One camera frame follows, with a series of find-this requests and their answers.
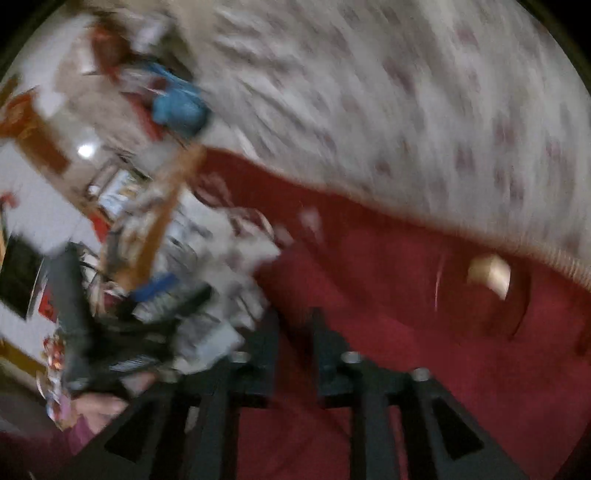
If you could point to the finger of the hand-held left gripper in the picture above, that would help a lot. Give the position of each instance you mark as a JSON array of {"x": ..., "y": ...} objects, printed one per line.
[
  {"x": 184, "y": 302},
  {"x": 157, "y": 284}
]

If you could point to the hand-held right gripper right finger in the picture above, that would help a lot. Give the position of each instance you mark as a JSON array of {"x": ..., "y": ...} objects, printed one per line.
[{"x": 330, "y": 364}]

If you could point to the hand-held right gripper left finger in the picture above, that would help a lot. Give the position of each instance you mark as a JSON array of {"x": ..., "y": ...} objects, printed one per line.
[{"x": 258, "y": 364}]

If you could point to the dark red knit garment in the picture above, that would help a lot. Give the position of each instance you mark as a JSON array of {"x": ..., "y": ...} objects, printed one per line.
[{"x": 392, "y": 323}]

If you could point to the person's left forearm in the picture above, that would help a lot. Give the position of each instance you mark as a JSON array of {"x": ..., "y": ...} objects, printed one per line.
[{"x": 55, "y": 450}]

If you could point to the person's left hand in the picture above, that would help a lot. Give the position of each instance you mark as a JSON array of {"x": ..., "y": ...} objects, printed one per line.
[{"x": 104, "y": 408}]

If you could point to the blue plastic bag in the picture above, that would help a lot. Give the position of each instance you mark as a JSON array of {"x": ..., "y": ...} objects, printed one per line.
[{"x": 178, "y": 108}]

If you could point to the red-brown wooden cabinet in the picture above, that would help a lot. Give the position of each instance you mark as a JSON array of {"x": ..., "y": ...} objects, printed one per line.
[{"x": 115, "y": 50}]

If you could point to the floral white pillow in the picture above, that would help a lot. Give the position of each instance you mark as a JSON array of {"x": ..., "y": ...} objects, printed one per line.
[{"x": 369, "y": 101}]

